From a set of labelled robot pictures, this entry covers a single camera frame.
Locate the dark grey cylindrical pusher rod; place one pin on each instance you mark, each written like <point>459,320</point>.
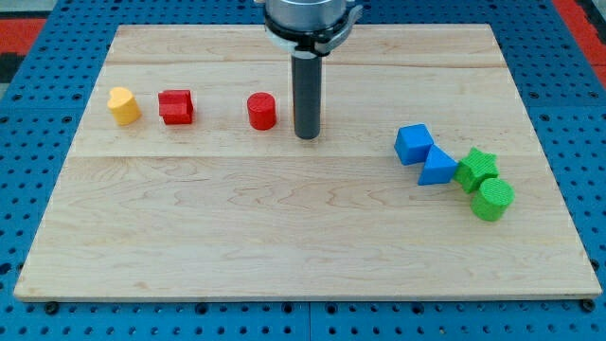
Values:
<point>307,82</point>

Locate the blue cube block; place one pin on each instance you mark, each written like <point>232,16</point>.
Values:
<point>413,144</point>

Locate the light wooden board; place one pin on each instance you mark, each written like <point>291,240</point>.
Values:
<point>216,210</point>

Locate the red cylinder block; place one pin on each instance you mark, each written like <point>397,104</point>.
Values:
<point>261,107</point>

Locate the red notched block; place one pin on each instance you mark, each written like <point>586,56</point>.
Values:
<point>175,107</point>

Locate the blue triangular prism block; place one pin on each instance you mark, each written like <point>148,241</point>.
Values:
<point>439,168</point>

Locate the yellow heart block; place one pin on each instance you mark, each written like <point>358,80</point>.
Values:
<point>123,106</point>

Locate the green star block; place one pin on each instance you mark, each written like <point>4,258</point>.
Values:
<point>474,168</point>

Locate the green cylinder block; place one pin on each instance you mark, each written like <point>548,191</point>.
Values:
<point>492,199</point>

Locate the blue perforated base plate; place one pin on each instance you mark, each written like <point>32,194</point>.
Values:
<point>555,58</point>

